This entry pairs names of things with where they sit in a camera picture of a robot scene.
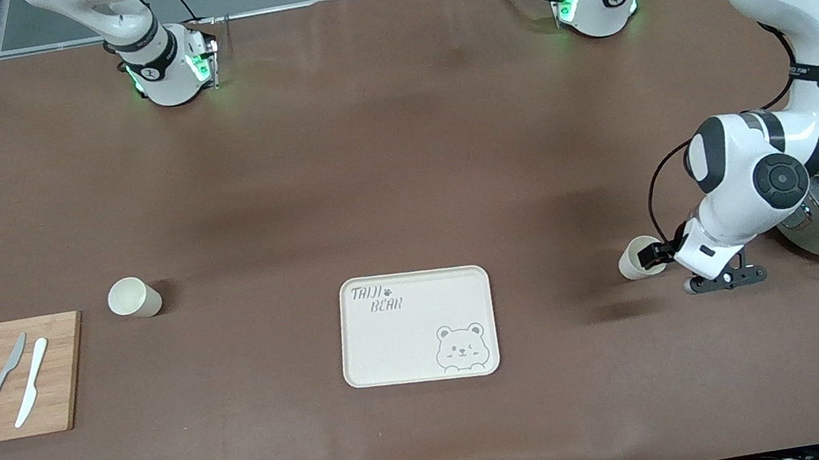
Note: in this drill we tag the white plastic cup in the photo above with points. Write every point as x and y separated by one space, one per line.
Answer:
134 298
630 266

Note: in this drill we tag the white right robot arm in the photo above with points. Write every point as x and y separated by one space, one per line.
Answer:
168 79

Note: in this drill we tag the cream tray with bear print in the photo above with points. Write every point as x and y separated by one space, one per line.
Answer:
409 335

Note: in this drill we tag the grey plastic knife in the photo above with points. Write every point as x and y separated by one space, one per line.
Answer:
0 379

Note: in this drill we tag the white plastic knife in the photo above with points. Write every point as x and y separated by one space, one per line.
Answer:
33 380

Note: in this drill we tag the bamboo cutting board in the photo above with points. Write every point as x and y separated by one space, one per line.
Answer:
65 371

